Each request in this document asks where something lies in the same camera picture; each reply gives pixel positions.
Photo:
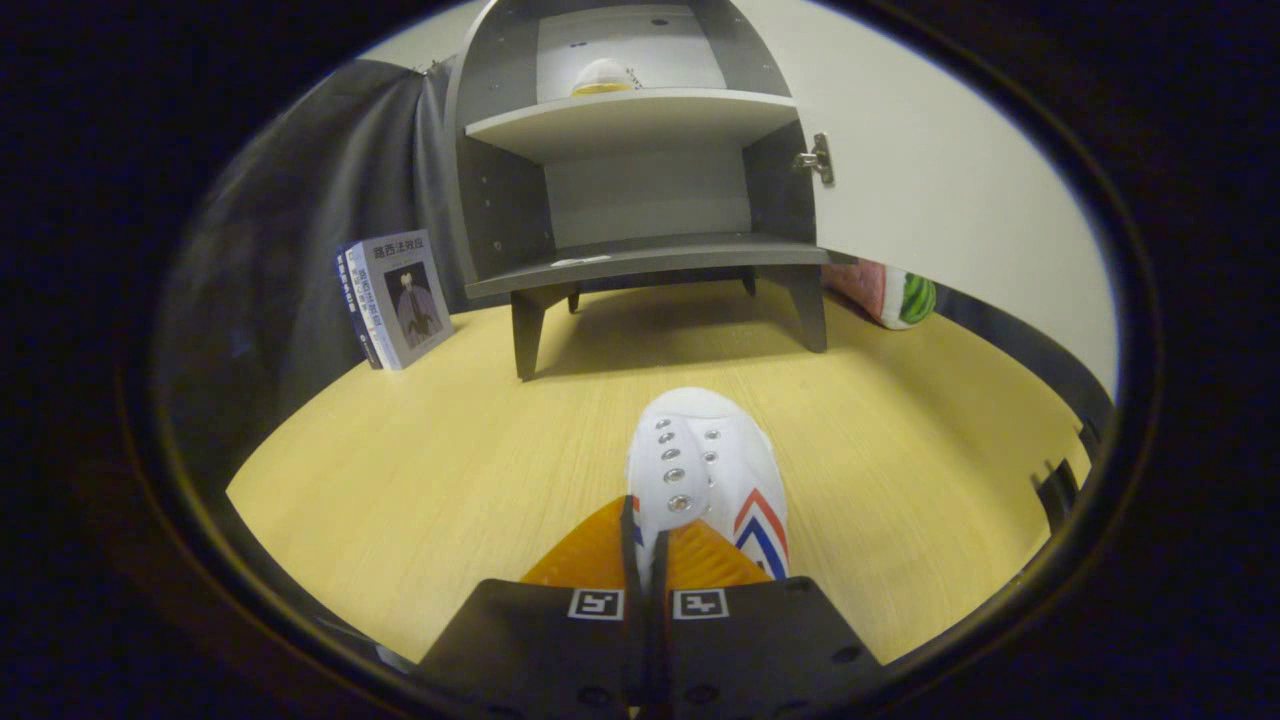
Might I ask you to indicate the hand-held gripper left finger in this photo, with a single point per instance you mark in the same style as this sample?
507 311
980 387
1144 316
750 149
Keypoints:
540 640

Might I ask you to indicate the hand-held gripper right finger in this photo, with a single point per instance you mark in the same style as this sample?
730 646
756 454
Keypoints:
760 640

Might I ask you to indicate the white shoe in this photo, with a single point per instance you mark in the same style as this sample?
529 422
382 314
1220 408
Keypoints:
700 450

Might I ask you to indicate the white shoe cabinet door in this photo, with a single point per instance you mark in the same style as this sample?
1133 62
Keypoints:
930 170

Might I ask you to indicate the silver door hinge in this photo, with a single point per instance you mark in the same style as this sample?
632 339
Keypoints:
817 160

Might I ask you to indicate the black clamp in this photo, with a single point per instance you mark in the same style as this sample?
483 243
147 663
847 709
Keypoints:
1058 490

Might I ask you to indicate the grey cover book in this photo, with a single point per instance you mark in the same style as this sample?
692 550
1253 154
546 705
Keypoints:
412 298

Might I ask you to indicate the watermelon slice plush toy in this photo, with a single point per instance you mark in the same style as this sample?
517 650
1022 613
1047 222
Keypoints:
890 295

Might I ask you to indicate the blue white spine book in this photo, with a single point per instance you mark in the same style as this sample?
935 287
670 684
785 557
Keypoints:
352 300

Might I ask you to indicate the black backdrop cloth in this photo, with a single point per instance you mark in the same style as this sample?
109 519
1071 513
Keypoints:
300 220

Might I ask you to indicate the white yellow round object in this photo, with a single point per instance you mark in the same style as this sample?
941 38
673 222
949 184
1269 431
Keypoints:
603 77

